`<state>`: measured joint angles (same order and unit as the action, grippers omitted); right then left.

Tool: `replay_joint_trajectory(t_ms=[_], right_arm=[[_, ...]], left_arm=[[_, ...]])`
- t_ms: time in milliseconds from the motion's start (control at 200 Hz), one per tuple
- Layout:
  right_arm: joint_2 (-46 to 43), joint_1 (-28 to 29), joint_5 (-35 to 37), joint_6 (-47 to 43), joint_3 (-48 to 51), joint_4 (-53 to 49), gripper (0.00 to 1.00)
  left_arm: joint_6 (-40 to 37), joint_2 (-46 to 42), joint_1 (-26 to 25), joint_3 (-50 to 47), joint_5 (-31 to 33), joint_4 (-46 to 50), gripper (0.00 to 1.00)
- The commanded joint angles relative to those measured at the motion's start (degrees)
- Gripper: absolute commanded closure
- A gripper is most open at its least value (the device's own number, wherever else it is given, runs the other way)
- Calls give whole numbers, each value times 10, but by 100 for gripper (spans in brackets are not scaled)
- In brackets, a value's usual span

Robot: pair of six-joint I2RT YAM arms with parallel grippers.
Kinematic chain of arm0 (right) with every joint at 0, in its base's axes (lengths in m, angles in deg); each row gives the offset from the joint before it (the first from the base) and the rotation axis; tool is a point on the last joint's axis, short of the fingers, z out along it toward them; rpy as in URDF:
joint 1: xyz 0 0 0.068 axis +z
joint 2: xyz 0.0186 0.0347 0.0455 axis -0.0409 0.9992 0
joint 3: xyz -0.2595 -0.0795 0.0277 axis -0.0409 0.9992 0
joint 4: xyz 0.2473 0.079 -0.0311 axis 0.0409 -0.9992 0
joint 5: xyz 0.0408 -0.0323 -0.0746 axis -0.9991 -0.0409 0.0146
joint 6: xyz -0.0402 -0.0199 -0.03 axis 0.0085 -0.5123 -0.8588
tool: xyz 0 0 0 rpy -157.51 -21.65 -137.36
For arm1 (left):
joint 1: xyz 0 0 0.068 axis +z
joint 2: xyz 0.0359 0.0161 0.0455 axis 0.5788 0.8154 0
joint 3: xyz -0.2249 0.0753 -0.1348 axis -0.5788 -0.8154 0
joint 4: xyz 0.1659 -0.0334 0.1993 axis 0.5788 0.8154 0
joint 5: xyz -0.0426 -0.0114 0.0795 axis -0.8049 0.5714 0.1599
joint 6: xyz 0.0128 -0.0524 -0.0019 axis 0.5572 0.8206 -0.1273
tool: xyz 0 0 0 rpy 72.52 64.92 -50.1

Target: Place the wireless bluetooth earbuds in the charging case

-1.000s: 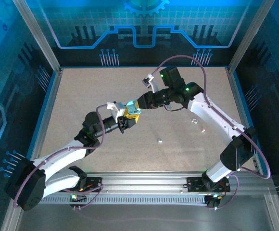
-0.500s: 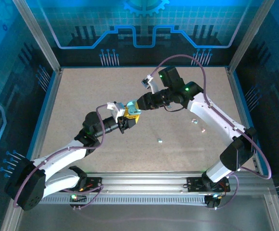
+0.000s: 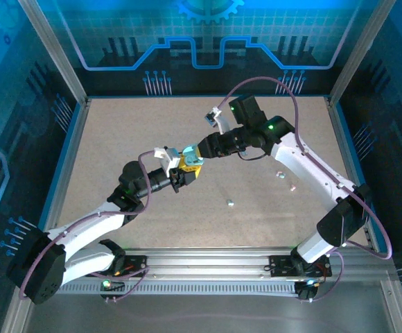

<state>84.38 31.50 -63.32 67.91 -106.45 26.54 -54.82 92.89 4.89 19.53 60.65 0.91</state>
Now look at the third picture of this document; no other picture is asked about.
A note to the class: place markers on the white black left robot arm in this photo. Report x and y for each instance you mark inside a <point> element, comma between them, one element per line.
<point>93,222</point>

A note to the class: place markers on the blue earbud charging case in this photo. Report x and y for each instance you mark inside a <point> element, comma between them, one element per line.
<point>192,159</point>

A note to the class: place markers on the aluminium side rail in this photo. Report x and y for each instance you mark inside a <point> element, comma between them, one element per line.
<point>72,152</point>
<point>343,149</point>

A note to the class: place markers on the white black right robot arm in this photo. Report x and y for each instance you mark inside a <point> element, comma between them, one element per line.
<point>312,166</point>

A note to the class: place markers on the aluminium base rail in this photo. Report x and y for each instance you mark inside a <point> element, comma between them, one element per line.
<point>204,263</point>

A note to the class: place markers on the aluminium frame bar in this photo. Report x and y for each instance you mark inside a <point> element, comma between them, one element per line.
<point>400,312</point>
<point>14,319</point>

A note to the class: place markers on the aluminium frame post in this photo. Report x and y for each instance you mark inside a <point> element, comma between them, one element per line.
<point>357,52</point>
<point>55,52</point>

